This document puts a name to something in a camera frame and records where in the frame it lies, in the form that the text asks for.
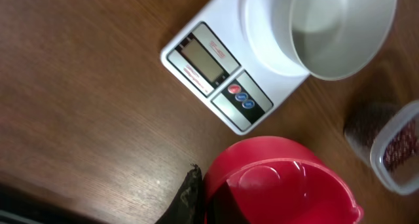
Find red beans in container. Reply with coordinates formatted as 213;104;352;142
383;119;418;172

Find red plastic measuring scoop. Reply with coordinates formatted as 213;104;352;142
204;136;364;224

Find white digital kitchen scale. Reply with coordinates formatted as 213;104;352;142
160;0;309;135

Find white round bowl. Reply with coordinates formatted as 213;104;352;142
244;0;397;81

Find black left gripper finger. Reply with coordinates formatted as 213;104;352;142
156;164;205;224

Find clear plastic bean container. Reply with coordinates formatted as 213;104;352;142
344;100;418;195

